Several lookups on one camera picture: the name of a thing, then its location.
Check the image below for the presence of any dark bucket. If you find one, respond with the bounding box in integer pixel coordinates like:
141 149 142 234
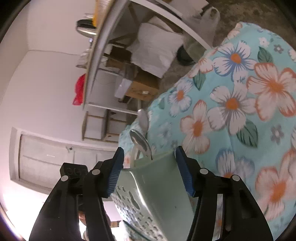
177 44 197 65

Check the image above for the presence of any green perforated utensil holder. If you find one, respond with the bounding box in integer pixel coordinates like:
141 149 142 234
109 148 201 241

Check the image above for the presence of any steel electric kettle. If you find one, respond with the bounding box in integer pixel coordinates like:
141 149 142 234
76 19 97 36

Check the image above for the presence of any white wrapped foam box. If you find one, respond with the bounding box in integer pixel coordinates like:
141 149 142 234
114 77 132 99

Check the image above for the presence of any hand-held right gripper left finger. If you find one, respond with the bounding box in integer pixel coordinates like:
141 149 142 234
29 147 125 241

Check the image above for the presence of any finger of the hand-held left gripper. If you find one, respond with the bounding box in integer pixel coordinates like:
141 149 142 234
60 163 89 180

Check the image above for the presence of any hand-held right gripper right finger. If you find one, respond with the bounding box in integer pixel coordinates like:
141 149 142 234
175 146 273 241

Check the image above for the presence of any white sack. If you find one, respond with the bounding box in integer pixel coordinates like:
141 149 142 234
127 17 185 78

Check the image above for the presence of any metal spoon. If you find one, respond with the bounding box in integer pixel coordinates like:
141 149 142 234
137 109 149 136
129 129 153 161

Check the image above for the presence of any clear plastic bag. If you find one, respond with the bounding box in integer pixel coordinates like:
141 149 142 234
188 7 220 44

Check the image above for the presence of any white panel door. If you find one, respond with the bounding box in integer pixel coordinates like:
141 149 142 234
9 126 119 188

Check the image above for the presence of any wooden chair dark seat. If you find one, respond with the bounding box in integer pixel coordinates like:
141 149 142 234
82 110 127 143

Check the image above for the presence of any floral tablecloth table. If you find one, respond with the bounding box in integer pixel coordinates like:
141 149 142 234
118 22 296 241

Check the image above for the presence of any brown cardboard box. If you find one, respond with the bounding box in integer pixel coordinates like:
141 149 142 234
124 70 160 102

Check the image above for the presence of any red plastic bag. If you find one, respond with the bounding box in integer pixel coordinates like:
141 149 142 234
73 73 86 106

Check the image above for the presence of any long white table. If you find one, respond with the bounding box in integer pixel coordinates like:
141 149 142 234
82 0 212 114

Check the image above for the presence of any yellow bag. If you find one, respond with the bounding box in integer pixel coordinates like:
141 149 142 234
92 0 109 26

